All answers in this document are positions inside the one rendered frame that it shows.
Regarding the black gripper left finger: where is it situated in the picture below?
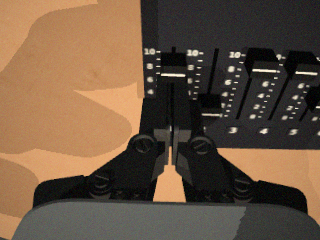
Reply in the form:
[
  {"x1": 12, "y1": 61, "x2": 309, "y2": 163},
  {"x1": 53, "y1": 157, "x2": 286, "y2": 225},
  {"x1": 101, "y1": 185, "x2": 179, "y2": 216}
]
[{"x1": 32, "y1": 75, "x2": 171, "y2": 208}]

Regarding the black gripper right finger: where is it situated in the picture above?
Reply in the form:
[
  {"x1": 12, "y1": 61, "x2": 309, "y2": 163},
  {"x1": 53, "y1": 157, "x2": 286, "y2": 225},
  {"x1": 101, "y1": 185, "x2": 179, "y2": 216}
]
[{"x1": 171, "y1": 76, "x2": 308, "y2": 214}]

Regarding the black lighting desk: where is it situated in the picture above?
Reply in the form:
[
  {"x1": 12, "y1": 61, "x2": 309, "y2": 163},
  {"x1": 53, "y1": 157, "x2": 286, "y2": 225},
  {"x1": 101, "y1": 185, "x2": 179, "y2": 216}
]
[{"x1": 140, "y1": 0, "x2": 320, "y2": 150}]

